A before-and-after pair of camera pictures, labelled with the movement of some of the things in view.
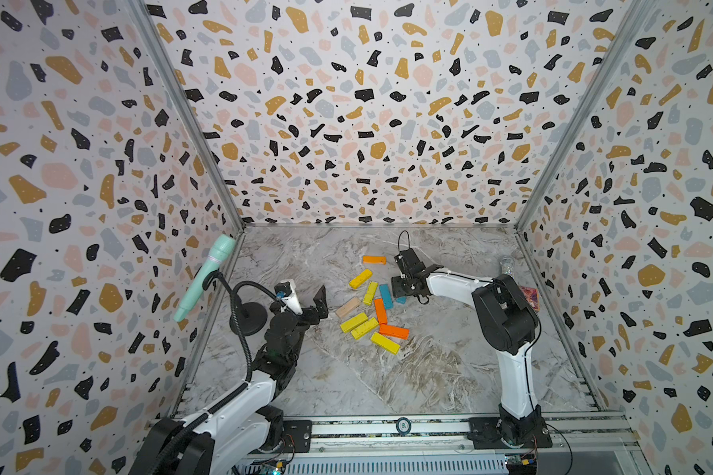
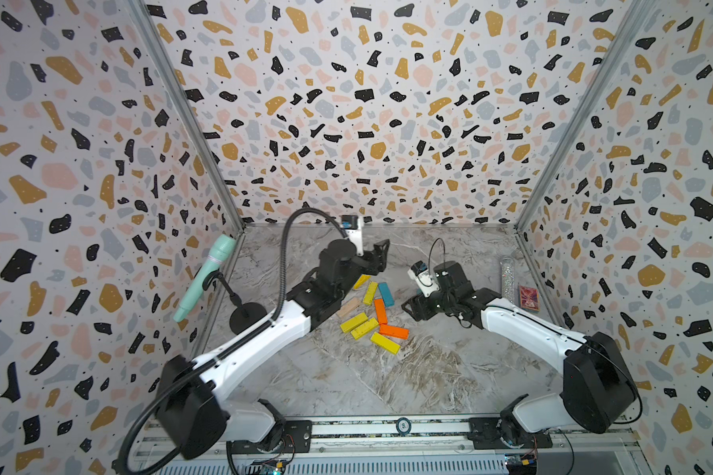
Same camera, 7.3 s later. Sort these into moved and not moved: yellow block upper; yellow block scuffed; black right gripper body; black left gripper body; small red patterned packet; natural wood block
Moved: black right gripper body; black left gripper body
Not moved: yellow block upper; natural wood block; yellow block scuffed; small red patterned packet
